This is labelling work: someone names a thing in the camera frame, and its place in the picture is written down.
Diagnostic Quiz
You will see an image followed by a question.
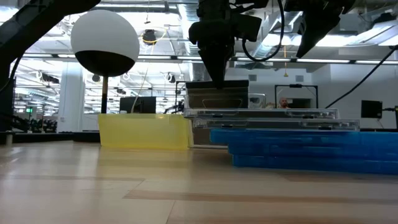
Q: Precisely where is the black cabinet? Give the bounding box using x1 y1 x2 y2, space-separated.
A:
0 77 16 132

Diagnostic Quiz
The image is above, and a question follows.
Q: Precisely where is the person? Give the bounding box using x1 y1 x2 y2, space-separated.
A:
277 96 290 110

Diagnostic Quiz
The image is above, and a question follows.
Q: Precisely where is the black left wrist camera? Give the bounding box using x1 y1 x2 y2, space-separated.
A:
230 14 263 43

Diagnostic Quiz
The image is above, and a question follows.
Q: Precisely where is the white globe lamp black stand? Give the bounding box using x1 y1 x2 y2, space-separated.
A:
70 9 141 144

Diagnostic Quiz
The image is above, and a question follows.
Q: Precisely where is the long black power cable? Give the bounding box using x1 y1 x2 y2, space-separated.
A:
325 45 398 110

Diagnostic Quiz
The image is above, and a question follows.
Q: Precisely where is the clear plastic bin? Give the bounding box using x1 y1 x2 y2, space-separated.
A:
183 92 267 149

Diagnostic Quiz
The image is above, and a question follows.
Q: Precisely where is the white pillar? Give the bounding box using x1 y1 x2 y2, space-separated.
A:
57 62 86 133

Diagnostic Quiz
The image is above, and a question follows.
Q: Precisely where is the blue plastic case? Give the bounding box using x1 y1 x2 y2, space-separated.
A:
210 129 398 156
231 154 398 175

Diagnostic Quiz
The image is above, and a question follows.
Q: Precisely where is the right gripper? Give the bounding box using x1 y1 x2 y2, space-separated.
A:
284 0 357 59

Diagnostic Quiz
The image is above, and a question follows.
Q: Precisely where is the yellow translucent plastic bin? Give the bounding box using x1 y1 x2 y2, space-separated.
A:
98 113 194 151

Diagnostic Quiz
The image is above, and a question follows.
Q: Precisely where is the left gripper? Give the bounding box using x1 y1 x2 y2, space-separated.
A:
188 0 238 90

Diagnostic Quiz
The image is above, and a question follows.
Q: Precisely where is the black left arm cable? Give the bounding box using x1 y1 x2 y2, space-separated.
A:
241 0 285 62

